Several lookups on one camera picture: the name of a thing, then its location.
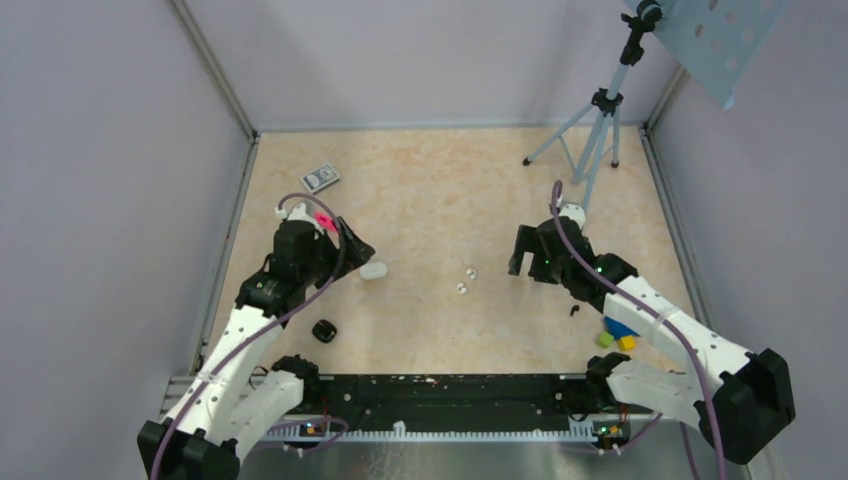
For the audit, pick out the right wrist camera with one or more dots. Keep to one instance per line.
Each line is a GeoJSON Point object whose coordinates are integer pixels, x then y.
{"type": "Point", "coordinates": [571, 211]}

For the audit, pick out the pink marker piece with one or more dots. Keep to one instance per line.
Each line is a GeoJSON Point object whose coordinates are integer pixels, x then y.
{"type": "Point", "coordinates": [325, 222]}

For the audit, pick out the blue toy car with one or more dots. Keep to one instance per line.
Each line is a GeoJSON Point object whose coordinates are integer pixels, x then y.
{"type": "Point", "coordinates": [617, 329]}

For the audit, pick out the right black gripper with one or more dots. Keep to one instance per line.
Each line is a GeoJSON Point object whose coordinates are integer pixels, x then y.
{"type": "Point", "coordinates": [528, 239]}

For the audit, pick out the green cube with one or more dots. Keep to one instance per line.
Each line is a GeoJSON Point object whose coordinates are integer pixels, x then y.
{"type": "Point", "coordinates": [605, 340]}

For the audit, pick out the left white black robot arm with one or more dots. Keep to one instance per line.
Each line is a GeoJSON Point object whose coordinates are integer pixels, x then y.
{"type": "Point", "coordinates": [212, 427]}

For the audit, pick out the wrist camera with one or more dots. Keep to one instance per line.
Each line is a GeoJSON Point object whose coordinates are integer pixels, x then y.
{"type": "Point", "coordinates": [300, 212]}
{"type": "Point", "coordinates": [571, 211]}

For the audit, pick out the yellow cube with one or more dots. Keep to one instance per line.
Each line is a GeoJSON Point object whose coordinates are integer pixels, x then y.
{"type": "Point", "coordinates": [627, 343]}

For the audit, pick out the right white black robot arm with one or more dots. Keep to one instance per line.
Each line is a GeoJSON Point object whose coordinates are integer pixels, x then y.
{"type": "Point", "coordinates": [737, 399]}

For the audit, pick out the playing card deck box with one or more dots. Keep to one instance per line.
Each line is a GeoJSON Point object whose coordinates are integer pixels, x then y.
{"type": "Point", "coordinates": [320, 178]}

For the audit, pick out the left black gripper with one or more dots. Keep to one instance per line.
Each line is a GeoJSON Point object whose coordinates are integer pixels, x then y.
{"type": "Point", "coordinates": [364, 250]}

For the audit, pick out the perforated blue metal panel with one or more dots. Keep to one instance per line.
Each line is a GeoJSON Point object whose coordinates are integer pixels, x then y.
{"type": "Point", "coordinates": [713, 40]}

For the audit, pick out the light blue tripod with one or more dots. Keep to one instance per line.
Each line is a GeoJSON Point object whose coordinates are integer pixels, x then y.
{"type": "Point", "coordinates": [604, 136]}

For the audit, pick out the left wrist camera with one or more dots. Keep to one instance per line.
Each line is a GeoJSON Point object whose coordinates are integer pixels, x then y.
{"type": "Point", "coordinates": [300, 212]}

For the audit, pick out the white earbud charging case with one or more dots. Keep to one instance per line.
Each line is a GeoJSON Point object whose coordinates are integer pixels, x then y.
{"type": "Point", "coordinates": [373, 271]}

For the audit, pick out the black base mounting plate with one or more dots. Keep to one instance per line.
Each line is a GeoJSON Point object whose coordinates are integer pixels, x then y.
{"type": "Point", "coordinates": [469, 403]}

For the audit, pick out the black earbud case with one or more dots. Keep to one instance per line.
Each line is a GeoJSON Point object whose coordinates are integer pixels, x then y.
{"type": "Point", "coordinates": [324, 331]}

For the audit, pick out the white toothed cable rail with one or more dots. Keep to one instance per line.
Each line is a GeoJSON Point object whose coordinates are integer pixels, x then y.
{"type": "Point", "coordinates": [578, 432]}

